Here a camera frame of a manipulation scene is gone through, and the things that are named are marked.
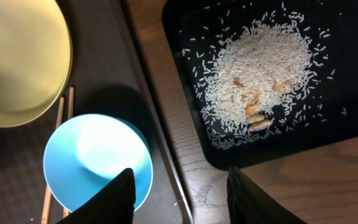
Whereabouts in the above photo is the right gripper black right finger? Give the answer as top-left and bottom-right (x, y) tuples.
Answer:
(227, 166), (305, 224)

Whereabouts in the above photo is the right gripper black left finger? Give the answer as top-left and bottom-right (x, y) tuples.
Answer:
(57, 168), (135, 224)

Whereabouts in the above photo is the light blue bowl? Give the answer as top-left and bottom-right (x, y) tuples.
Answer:
(50, 114), (154, 212)

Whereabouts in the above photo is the wooden chopstick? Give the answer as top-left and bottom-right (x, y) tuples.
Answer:
(63, 86), (75, 218)
(41, 97), (65, 224)

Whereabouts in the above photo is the yellow plate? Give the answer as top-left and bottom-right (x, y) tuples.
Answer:
(0, 0), (73, 128)

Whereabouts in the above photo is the black waste bin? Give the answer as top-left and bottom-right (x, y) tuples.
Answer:
(162, 1), (358, 170)

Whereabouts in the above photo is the dark brown serving tray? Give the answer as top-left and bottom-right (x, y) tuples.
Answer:
(0, 1), (193, 223)

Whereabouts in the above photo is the spilled white rice pile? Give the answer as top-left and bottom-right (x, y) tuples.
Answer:
(180, 1), (336, 151)

